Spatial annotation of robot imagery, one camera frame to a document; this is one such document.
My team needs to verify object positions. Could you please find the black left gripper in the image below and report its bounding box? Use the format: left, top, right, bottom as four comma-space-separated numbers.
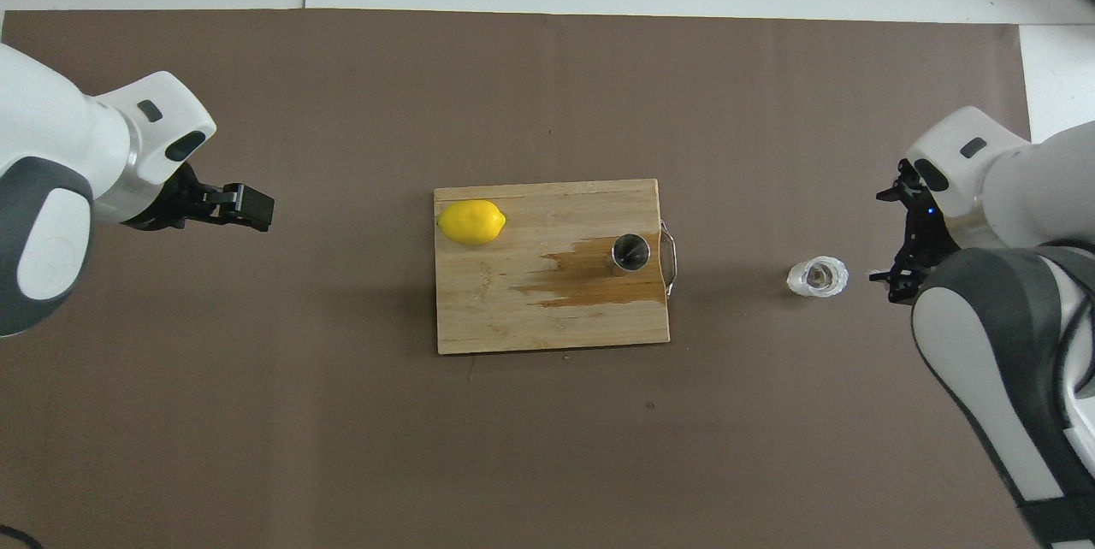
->
124, 162, 275, 233

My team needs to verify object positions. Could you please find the yellow lemon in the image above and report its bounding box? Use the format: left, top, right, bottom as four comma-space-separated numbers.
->
436, 199, 507, 246

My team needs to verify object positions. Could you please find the brown paper table mat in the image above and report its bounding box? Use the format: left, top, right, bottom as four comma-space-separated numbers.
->
0, 9, 1074, 549

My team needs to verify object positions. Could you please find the steel jigger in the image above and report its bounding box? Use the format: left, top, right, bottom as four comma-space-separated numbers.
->
609, 233, 653, 277

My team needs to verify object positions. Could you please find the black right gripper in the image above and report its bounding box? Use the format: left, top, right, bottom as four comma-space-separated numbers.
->
869, 157, 963, 304

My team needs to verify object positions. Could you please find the clear glass cup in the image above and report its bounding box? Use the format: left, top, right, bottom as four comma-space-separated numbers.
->
786, 256, 850, 299

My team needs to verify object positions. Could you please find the wooden cutting board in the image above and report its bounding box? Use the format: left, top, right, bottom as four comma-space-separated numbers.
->
433, 179, 680, 356

